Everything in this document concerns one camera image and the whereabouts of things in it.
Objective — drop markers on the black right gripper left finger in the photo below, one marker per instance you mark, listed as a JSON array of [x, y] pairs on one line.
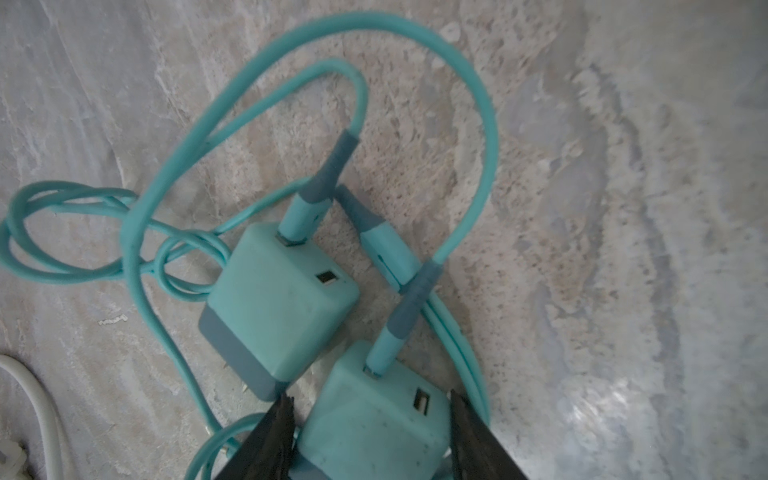
[[267, 452]]

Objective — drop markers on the teal charger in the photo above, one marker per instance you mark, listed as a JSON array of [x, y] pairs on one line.
[[393, 427], [274, 308]]

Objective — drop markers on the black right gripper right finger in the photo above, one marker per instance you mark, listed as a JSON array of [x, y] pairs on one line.
[[475, 451]]

